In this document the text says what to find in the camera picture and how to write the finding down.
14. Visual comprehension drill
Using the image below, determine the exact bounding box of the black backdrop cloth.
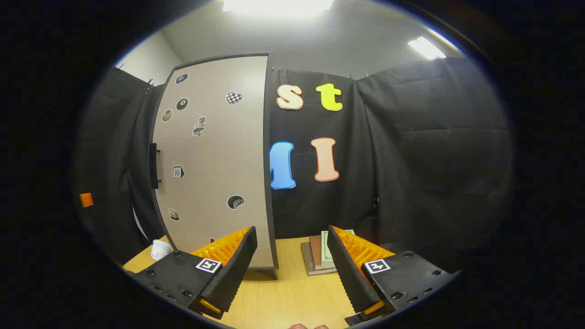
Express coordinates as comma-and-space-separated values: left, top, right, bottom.
75, 57, 512, 265

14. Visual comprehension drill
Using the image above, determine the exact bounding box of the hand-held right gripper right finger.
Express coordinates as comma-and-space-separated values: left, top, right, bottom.
327, 225, 461, 326

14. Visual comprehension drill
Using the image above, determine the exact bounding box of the pale green book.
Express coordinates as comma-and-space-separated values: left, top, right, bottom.
321, 230, 355, 268

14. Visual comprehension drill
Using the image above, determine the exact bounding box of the white crumpled cloth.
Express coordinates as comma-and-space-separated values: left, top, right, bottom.
151, 239, 174, 262

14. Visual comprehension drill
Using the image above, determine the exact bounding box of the grey book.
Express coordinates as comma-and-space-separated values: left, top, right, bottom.
301, 242, 339, 276

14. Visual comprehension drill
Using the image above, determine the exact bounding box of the large ceiling light panel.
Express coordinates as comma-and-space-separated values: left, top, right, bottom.
223, 0, 335, 19

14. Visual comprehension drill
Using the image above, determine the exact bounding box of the small ceiling light panel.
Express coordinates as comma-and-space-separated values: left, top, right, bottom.
408, 37, 447, 60

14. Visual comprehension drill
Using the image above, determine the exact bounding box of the brown book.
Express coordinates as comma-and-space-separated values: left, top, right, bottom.
309, 235, 326, 270

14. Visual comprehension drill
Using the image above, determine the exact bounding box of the grey cabinet door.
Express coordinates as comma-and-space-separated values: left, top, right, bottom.
150, 54, 275, 270

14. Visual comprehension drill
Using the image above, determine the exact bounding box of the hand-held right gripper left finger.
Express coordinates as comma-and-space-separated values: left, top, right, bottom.
126, 226, 258, 320

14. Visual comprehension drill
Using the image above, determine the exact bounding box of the dark grey cabinet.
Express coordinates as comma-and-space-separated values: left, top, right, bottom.
263, 53, 280, 280

